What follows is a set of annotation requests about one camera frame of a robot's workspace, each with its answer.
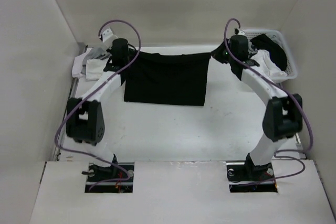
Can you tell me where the white tank top in basket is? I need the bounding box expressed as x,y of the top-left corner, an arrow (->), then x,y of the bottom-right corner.
251,49 -> 287,80

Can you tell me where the black tank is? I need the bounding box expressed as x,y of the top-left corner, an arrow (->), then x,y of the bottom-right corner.
124,52 -> 211,106
250,34 -> 288,71

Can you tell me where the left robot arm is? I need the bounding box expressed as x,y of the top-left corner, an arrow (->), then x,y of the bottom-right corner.
66,38 -> 137,150

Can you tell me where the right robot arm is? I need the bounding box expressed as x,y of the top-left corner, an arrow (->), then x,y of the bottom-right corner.
211,35 -> 303,180

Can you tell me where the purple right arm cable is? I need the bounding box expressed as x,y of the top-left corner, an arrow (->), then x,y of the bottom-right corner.
224,18 -> 314,183

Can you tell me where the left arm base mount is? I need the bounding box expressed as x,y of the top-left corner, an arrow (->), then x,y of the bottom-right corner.
81,163 -> 135,194

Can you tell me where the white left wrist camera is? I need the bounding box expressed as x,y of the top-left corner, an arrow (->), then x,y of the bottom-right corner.
99,27 -> 118,43

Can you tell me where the folded grey tank top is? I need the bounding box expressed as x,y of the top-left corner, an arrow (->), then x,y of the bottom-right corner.
83,47 -> 110,61

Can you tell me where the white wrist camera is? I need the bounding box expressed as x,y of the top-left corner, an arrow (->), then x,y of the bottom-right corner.
99,27 -> 118,43
235,28 -> 246,36

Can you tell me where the white plastic laundry basket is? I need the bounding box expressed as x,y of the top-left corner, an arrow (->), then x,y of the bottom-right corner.
242,29 -> 297,83

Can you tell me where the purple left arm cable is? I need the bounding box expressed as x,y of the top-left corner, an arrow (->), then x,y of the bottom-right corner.
54,19 -> 142,192

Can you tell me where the white tank top under stack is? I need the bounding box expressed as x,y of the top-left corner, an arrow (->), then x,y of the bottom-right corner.
71,52 -> 88,78

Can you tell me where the folded white tank top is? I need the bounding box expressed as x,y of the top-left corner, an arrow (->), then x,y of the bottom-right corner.
86,59 -> 108,81

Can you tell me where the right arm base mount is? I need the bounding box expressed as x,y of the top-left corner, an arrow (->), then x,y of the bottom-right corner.
226,162 -> 278,193

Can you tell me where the grey tank top in basket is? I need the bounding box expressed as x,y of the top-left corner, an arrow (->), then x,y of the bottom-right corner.
248,44 -> 258,56

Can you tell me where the black tank top in basket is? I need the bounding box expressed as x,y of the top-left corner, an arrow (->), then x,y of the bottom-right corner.
250,34 -> 288,71

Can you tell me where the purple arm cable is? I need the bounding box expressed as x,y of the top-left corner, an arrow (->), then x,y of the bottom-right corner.
224,18 -> 314,183
54,19 -> 142,192

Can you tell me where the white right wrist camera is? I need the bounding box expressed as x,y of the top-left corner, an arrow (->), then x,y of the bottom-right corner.
235,28 -> 246,36

